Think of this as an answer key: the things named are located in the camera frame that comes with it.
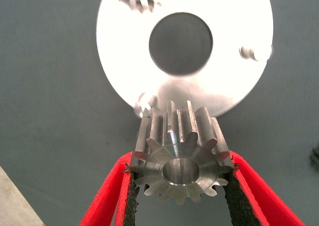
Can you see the dark grey table cloth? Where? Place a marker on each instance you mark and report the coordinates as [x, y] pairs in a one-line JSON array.
[[49, 61]]

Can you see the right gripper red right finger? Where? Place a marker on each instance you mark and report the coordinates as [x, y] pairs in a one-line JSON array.
[[256, 201]]

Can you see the round metal carrier plate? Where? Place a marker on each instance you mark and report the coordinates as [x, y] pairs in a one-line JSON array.
[[119, 49]]

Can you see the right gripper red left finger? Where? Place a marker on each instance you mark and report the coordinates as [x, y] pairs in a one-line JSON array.
[[107, 198]]

